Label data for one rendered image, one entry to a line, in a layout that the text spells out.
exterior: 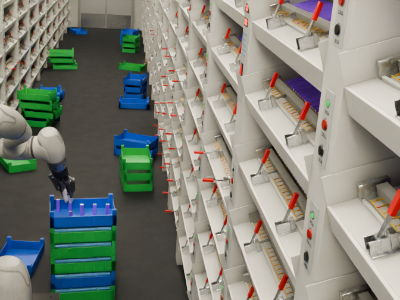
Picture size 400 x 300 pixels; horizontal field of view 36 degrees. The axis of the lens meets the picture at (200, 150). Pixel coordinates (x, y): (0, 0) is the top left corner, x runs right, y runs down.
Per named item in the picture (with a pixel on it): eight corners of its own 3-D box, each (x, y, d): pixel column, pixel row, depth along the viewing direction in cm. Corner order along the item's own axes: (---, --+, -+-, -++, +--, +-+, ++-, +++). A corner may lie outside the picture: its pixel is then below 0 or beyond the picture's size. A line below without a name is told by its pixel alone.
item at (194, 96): (203, 147, 250) (194, 116, 245) (188, 108, 307) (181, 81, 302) (251, 134, 251) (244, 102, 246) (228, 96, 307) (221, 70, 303)
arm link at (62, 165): (60, 165, 271) (63, 175, 275) (69, 152, 277) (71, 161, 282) (41, 162, 274) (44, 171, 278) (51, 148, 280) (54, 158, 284)
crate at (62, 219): (50, 228, 280) (49, 212, 278) (49, 209, 299) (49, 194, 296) (116, 225, 287) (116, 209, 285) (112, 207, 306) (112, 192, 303)
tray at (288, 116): (313, 205, 107) (299, 133, 102) (248, 110, 163) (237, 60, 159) (425, 174, 107) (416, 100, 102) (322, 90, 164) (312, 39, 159)
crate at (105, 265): (50, 274, 288) (50, 259, 285) (50, 253, 307) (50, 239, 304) (115, 271, 295) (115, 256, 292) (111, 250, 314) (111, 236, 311)
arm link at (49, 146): (69, 148, 279) (40, 149, 280) (62, 122, 268) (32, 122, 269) (64, 165, 271) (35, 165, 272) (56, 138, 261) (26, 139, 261)
